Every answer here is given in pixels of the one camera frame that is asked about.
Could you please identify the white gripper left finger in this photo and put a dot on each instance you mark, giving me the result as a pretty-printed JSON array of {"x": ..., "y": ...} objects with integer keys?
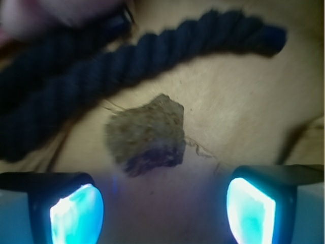
[{"x": 50, "y": 208}]

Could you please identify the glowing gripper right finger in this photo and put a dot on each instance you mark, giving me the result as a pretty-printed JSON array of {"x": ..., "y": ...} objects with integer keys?
[{"x": 276, "y": 204}]

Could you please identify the brown rock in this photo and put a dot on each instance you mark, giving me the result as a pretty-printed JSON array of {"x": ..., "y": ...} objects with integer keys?
[{"x": 150, "y": 136}]

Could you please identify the brown paper bag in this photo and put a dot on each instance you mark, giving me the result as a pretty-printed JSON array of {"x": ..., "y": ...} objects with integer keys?
[{"x": 239, "y": 109}]

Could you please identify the pink plush bunny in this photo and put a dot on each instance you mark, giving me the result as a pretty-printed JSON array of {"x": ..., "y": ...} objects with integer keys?
[{"x": 27, "y": 20}]

